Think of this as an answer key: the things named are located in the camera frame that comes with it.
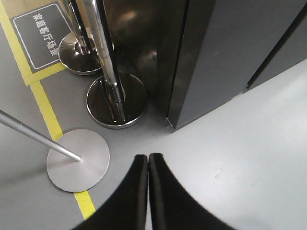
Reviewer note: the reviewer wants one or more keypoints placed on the grey floor sign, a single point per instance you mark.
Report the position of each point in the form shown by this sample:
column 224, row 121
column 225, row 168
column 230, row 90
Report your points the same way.
column 40, row 32

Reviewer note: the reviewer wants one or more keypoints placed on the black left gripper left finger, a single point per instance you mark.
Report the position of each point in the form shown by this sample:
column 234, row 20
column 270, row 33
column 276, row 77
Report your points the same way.
column 126, row 208

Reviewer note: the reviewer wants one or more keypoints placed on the chrome stanchion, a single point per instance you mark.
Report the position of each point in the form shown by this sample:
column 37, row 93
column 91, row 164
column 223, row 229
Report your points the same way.
column 76, row 50
column 116, row 99

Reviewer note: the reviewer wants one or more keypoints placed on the silver sign stand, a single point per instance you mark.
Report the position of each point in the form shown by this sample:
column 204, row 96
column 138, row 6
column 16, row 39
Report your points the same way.
column 76, row 162

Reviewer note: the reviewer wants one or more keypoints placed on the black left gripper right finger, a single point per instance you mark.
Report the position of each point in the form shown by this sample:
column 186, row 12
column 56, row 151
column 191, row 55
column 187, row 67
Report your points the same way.
column 172, row 207

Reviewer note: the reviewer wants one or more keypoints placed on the chrome stanchion far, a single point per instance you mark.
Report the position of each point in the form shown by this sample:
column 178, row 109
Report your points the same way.
column 76, row 50

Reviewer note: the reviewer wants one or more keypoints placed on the dark grey fridge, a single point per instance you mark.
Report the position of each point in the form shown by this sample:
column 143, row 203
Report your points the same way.
column 195, row 55

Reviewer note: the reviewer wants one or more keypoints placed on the chrome stanchion near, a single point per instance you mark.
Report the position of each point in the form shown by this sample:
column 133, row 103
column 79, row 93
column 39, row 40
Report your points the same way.
column 116, row 99

